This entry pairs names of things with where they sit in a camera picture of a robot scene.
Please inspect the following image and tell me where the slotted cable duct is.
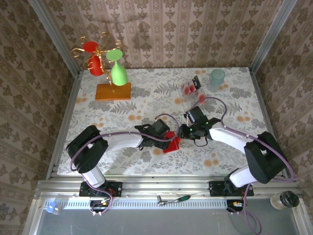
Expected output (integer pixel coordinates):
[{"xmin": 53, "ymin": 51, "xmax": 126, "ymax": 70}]
[{"xmin": 44, "ymin": 198, "xmax": 229, "ymax": 209}]

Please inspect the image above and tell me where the teal plastic cup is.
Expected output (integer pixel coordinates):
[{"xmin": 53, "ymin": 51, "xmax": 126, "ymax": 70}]
[{"xmin": 208, "ymin": 69, "xmax": 226, "ymax": 93}]

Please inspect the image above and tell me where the red wine glass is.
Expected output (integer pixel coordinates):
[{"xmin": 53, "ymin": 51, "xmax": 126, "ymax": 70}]
[{"xmin": 82, "ymin": 41, "xmax": 105, "ymax": 77}]

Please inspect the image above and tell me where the aluminium frame post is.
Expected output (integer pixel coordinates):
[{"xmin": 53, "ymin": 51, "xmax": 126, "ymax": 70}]
[
  {"xmin": 27, "ymin": 0, "xmax": 81, "ymax": 77},
  {"xmin": 248, "ymin": 0, "xmax": 298, "ymax": 74}
]

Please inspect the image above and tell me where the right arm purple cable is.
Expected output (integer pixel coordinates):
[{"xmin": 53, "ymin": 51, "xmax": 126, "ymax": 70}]
[{"xmin": 192, "ymin": 97, "xmax": 296, "ymax": 233}]

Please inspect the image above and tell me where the floral patterned table cover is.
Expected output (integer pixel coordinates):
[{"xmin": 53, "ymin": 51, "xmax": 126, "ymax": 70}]
[{"xmin": 56, "ymin": 67, "xmax": 282, "ymax": 176}]

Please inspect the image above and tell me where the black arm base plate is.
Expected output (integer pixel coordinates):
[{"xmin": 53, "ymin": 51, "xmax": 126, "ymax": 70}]
[
  {"xmin": 209, "ymin": 180, "xmax": 254, "ymax": 197},
  {"xmin": 79, "ymin": 181, "xmax": 123, "ymax": 198}
]

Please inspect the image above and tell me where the aluminium table side rail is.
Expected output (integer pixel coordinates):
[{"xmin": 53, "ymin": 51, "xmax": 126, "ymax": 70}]
[
  {"xmin": 248, "ymin": 67, "xmax": 289, "ymax": 178},
  {"xmin": 46, "ymin": 70, "xmax": 83, "ymax": 181}
]

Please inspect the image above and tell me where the black card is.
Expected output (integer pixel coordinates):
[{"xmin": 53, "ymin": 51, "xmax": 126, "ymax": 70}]
[{"xmin": 192, "ymin": 75, "xmax": 202, "ymax": 90}]

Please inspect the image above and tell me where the blue white small device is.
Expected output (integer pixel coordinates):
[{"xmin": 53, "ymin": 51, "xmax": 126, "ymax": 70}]
[{"xmin": 45, "ymin": 201, "xmax": 66, "ymax": 216}]

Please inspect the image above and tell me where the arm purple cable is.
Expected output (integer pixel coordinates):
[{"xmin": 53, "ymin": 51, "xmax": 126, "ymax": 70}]
[
  {"xmin": 70, "ymin": 114, "xmax": 181, "ymax": 216},
  {"xmin": 192, "ymin": 97, "xmax": 296, "ymax": 233}
]

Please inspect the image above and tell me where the grey metal shelf panel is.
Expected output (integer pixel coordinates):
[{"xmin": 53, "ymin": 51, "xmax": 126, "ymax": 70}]
[{"xmin": 23, "ymin": 198, "xmax": 313, "ymax": 235}]

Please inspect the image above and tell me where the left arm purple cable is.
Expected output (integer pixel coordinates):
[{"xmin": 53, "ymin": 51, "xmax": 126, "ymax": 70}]
[{"xmin": 70, "ymin": 114, "xmax": 181, "ymax": 216}]

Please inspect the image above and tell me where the gold wire rack wooden base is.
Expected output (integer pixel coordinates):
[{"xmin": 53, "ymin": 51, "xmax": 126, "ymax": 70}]
[{"xmin": 70, "ymin": 31, "xmax": 132, "ymax": 101}]

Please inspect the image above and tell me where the ratchet wrench green handle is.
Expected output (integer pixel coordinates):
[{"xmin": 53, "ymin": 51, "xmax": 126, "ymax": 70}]
[{"xmin": 157, "ymin": 194, "xmax": 192, "ymax": 207}]

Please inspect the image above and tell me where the green wine glass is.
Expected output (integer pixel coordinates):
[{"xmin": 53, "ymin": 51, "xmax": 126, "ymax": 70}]
[{"xmin": 106, "ymin": 48, "xmax": 129, "ymax": 87}]

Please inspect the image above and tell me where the black power connector box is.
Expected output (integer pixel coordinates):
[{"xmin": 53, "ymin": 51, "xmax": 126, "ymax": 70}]
[
  {"xmin": 226, "ymin": 199, "xmax": 246, "ymax": 212},
  {"xmin": 89, "ymin": 199, "xmax": 111, "ymax": 213}
]

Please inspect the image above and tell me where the thin black cable loop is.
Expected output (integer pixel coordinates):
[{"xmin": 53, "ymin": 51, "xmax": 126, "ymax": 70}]
[{"xmin": 193, "ymin": 137, "xmax": 208, "ymax": 147}]

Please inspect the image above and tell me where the aluminium front rail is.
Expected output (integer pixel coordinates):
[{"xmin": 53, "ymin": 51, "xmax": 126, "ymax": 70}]
[{"xmin": 34, "ymin": 175, "xmax": 303, "ymax": 199}]

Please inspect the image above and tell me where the glass jar black lid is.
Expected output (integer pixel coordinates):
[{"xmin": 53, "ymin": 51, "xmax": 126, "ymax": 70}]
[{"xmin": 270, "ymin": 190, "xmax": 300, "ymax": 211}]

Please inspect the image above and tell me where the red rectangular tray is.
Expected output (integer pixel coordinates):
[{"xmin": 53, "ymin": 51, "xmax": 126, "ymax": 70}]
[{"xmin": 162, "ymin": 131, "xmax": 181, "ymax": 154}]

